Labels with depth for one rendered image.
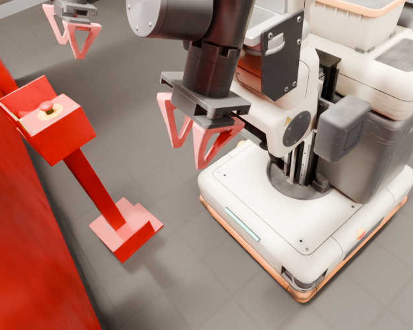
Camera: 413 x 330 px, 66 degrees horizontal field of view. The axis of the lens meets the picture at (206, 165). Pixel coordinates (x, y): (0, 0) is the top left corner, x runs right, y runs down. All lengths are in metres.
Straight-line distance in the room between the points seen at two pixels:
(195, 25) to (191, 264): 1.22
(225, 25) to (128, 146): 1.67
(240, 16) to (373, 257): 1.28
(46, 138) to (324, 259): 0.93
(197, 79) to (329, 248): 0.90
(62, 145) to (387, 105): 0.89
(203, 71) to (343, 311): 1.17
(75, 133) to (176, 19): 0.75
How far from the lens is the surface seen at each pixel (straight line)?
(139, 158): 1.88
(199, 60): 0.35
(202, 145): 0.37
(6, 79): 2.86
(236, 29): 0.35
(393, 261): 1.52
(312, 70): 0.76
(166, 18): 0.29
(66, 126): 0.99
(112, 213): 1.39
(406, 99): 0.91
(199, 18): 0.31
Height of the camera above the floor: 1.30
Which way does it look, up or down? 49 degrees down
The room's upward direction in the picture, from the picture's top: 11 degrees counter-clockwise
